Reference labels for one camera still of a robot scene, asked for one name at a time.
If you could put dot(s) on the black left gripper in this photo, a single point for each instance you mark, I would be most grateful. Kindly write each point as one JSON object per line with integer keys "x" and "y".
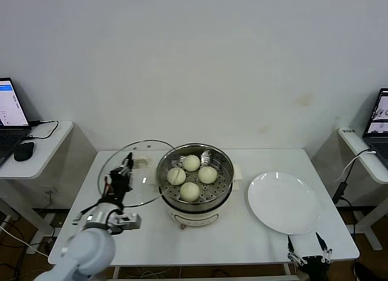
{"x": 119, "y": 187}

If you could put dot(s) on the white side table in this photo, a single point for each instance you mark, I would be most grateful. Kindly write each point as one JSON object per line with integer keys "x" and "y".
{"x": 363, "y": 159}
{"x": 45, "y": 153}

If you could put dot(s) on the grey laptop with dark screen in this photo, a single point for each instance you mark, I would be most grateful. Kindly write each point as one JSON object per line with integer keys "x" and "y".
{"x": 379, "y": 120}

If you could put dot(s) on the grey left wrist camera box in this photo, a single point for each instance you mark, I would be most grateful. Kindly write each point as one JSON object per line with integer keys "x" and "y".
{"x": 128, "y": 221}

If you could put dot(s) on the white round plate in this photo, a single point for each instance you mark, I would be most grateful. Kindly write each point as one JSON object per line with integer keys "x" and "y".
{"x": 282, "y": 202}

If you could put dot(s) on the round glass lid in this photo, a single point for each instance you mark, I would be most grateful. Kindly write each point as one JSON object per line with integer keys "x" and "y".
{"x": 141, "y": 163}

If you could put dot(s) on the stainless steel steamer basket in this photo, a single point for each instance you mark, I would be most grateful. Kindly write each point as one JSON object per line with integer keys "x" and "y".
{"x": 224, "y": 171}

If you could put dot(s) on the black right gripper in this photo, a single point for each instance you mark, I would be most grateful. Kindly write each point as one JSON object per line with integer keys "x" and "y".
{"x": 313, "y": 267}

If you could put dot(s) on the black computer mouse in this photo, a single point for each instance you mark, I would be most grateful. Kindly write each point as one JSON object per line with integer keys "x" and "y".
{"x": 24, "y": 151}

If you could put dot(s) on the white floor power strip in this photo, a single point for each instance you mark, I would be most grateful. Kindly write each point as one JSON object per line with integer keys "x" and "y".
{"x": 38, "y": 249}

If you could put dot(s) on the white steamed baozi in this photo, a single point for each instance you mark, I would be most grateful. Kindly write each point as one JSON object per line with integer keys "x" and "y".
{"x": 207, "y": 174}
{"x": 191, "y": 162}
{"x": 189, "y": 192}
{"x": 176, "y": 176}

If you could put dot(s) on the white electric cooker base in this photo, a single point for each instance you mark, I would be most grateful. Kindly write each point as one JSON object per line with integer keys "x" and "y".
{"x": 197, "y": 217}

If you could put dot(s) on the black laptop with white window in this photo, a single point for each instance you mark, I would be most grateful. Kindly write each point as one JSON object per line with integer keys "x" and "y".
{"x": 12, "y": 105}

